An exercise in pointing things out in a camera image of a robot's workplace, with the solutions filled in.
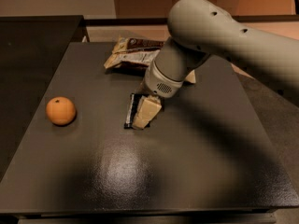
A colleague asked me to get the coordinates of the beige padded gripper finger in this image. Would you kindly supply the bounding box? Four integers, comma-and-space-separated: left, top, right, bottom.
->
136, 81, 150, 95
133, 95, 162, 130

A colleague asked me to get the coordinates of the dark rxbar wrapper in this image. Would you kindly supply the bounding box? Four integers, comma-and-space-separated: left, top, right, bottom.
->
123, 93, 150, 129

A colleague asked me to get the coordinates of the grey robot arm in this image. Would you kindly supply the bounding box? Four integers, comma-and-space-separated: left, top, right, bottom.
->
132, 0, 299, 130

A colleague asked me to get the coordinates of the cream and brown snack bag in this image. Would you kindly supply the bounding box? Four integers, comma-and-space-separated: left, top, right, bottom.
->
104, 36, 164, 76

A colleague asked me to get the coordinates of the orange fruit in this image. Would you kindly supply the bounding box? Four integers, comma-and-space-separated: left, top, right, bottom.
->
46, 96, 77, 126

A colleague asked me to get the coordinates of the dark side table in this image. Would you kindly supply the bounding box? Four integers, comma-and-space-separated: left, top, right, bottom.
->
0, 15, 88, 180

